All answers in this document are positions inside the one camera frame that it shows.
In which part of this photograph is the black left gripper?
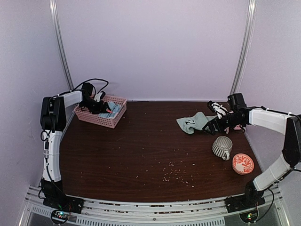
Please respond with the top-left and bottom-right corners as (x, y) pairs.
(79, 98), (109, 114)

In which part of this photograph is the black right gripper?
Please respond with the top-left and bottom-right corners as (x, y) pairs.
(203, 112), (242, 136)

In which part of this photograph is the blue polka dot striped towel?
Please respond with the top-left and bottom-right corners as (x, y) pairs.
(107, 101), (122, 118)

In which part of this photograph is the light blue terry towel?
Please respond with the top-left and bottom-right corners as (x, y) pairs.
(98, 111), (114, 118)

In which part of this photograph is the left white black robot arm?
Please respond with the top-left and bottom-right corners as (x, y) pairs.
(40, 78), (111, 209)

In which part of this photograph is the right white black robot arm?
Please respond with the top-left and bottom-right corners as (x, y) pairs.
(202, 93), (301, 208)

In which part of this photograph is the pale green terry towel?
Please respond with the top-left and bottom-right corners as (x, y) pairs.
(176, 112), (216, 134)

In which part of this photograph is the grey striped ceramic mug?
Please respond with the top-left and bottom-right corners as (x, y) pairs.
(212, 136), (233, 161)

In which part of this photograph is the pink cloth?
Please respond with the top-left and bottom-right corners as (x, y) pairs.
(224, 125), (246, 134)

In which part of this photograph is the pink perforated plastic basket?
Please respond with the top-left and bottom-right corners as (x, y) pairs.
(73, 95), (127, 129)

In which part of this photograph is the orange patterned ceramic bowl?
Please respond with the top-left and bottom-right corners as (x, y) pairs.
(232, 153), (254, 175)

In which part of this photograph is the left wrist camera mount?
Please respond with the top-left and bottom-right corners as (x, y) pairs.
(94, 91), (106, 102)

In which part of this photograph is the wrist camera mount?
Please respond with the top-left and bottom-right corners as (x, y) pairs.
(206, 101), (229, 119)
(94, 91), (106, 102)

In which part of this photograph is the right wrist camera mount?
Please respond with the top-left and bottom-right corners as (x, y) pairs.
(206, 101), (229, 119)

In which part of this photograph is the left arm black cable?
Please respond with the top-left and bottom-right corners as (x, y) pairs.
(71, 78), (110, 94)

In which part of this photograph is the right aluminium frame post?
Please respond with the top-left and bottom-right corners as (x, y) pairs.
(230, 0), (257, 94)

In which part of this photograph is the aluminium frame post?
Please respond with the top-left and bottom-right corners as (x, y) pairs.
(48, 0), (74, 89)
(230, 0), (257, 94)

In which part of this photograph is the left aluminium frame post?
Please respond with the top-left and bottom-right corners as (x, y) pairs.
(48, 0), (74, 89)

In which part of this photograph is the front aluminium rail base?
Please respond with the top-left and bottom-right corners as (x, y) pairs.
(17, 186), (291, 226)

